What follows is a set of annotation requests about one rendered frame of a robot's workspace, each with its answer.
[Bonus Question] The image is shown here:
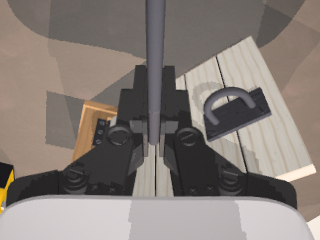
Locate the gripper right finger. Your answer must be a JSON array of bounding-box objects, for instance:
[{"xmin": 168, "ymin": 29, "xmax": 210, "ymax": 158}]
[{"xmin": 159, "ymin": 66, "xmax": 297, "ymax": 210}]

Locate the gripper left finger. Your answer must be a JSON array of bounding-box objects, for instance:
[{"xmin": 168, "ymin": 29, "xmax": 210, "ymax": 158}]
[{"xmin": 6, "ymin": 65, "xmax": 149, "ymax": 207}]

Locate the small brown wooden cabinet with white door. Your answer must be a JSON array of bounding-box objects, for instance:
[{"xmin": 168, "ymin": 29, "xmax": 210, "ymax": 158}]
[{"xmin": 71, "ymin": 36, "xmax": 316, "ymax": 196}]

